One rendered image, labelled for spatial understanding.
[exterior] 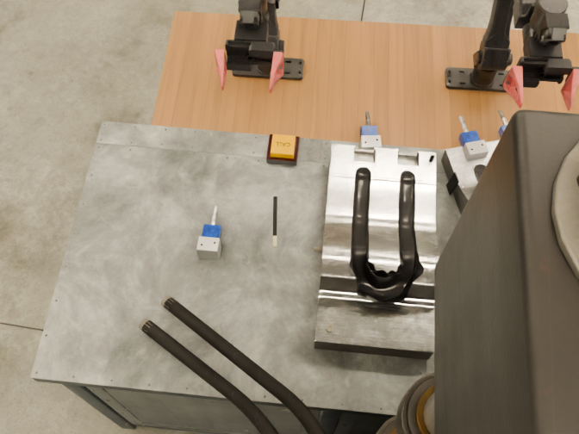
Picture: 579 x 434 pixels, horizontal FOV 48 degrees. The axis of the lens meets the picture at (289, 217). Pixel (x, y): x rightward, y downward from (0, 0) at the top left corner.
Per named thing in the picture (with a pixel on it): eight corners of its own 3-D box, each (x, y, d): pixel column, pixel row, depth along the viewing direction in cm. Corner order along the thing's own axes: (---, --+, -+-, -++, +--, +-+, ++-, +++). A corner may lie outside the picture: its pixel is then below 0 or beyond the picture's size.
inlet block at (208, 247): (207, 211, 165) (205, 201, 160) (227, 213, 165) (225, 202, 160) (199, 258, 159) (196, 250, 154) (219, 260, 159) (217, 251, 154)
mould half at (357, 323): (329, 162, 172) (333, 133, 160) (429, 170, 170) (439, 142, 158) (314, 348, 149) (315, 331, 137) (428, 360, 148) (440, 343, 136)
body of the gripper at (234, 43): (274, 49, 133) (277, 21, 136) (224, 46, 133) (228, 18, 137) (275, 70, 139) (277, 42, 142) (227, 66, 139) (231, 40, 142)
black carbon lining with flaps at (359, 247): (353, 170, 162) (357, 149, 154) (418, 176, 162) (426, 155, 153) (345, 302, 147) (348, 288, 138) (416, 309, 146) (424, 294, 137)
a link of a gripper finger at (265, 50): (280, 81, 129) (284, 44, 133) (244, 78, 129) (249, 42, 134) (281, 102, 135) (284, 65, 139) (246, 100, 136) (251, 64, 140)
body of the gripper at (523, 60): (572, 65, 131) (569, 37, 134) (521, 63, 131) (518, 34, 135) (560, 86, 137) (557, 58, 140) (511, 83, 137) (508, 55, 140)
